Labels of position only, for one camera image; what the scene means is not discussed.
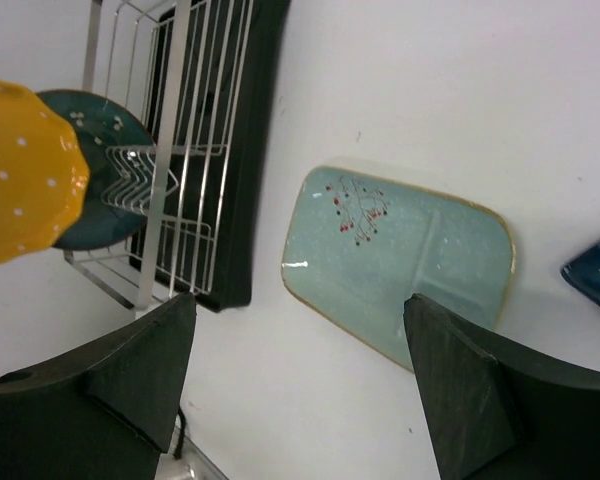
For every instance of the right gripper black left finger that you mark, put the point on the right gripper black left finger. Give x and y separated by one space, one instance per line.
104 410

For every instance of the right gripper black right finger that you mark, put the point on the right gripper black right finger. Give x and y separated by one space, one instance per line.
496 409

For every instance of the light green divided tray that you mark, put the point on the light green divided tray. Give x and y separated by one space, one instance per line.
358 246

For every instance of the yellow dotted plate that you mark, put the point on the yellow dotted plate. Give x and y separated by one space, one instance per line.
43 174

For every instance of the black drip tray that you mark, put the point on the black drip tray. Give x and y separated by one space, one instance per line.
255 150

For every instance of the wire dish rack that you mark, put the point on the wire dish rack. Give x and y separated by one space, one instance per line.
178 67

